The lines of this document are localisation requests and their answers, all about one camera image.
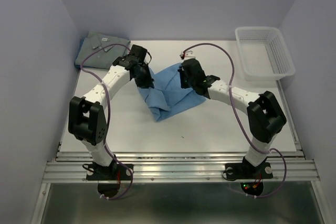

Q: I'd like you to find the folded blue shirt underneath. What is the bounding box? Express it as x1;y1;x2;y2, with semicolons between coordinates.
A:
74;37;86;69

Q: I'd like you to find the light blue long sleeve shirt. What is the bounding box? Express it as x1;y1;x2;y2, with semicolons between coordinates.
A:
138;63;206;122

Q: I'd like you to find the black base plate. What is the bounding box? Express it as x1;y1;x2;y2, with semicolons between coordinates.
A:
82;163;133;182
223;162;273;181

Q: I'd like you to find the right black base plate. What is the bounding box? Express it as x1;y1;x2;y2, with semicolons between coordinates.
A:
223;162;273;181

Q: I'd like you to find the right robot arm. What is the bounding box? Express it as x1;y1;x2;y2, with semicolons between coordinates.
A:
178;59;287;181

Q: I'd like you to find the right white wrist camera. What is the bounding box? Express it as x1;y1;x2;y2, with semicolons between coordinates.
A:
180;50;196;61

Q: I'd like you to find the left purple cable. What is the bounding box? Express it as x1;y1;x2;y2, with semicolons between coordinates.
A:
80;43;135;200

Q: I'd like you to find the folded grey shirt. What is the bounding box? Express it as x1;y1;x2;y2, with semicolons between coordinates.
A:
76;31;131;69

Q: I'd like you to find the white plastic basket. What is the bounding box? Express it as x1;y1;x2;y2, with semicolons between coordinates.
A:
235;27;295;81

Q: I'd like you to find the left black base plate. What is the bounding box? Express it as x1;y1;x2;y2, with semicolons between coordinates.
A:
82;163;133;182

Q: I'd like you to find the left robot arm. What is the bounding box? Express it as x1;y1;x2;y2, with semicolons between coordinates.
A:
68;45;153;181

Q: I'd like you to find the aluminium rail frame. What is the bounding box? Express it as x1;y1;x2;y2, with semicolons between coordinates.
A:
32;80;333;223

